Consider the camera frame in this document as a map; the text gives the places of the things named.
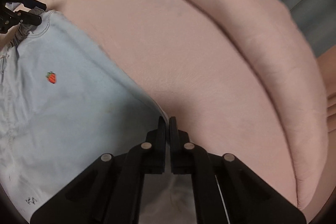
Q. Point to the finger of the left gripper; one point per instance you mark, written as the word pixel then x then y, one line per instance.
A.
pixel 25 18
pixel 31 4

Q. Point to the pink duvet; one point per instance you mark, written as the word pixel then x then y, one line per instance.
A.
pixel 268 38

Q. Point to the light blue denim pants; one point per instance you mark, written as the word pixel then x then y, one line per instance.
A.
pixel 64 103

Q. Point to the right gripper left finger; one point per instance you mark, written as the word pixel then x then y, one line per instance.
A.
pixel 123 183

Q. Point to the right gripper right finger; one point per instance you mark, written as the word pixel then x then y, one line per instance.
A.
pixel 189 158

